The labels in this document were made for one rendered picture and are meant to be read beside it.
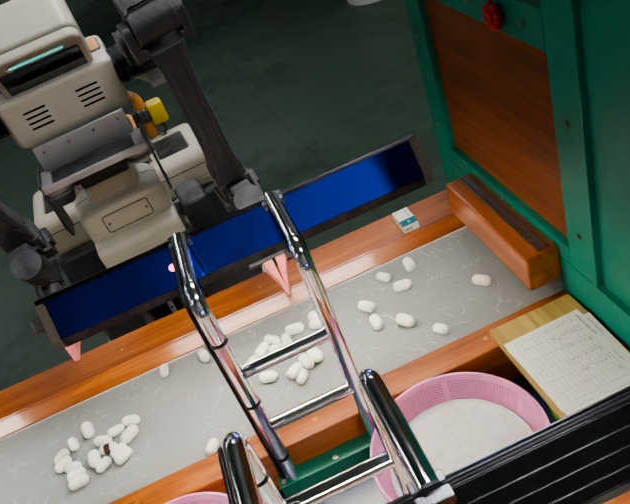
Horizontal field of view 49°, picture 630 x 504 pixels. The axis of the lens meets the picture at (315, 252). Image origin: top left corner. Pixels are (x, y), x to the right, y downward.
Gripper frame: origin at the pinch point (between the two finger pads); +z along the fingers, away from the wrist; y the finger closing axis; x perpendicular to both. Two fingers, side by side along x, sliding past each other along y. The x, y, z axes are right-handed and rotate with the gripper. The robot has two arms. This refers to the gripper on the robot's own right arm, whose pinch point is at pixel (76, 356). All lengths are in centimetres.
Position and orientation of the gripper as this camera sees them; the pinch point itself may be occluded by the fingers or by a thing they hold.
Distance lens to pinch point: 139.4
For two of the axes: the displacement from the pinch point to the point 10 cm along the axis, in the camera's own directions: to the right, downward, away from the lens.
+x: 0.5, 2.5, 9.7
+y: 9.1, -4.2, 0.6
